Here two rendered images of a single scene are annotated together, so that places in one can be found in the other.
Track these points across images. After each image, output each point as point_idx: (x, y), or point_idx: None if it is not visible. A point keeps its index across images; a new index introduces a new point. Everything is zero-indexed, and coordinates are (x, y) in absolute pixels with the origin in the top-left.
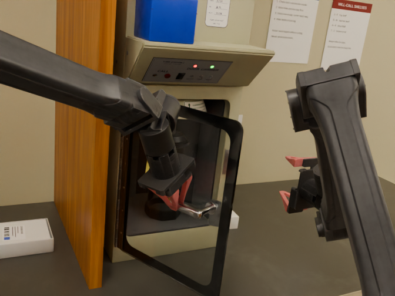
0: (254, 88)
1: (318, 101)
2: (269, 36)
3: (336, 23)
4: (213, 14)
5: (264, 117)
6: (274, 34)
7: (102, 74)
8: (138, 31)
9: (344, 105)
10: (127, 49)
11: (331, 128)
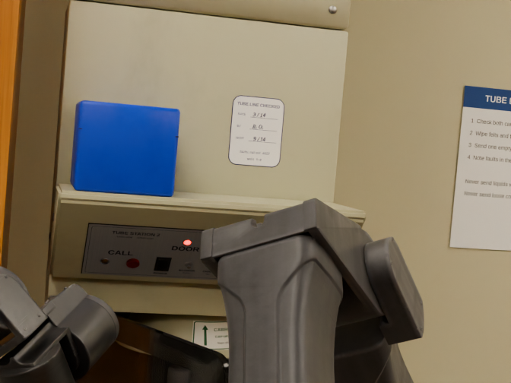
0: (432, 306)
1: (227, 290)
2: (459, 194)
3: None
4: (247, 140)
5: (461, 374)
6: (471, 190)
7: None
8: (71, 174)
9: (271, 297)
10: (54, 209)
11: (238, 349)
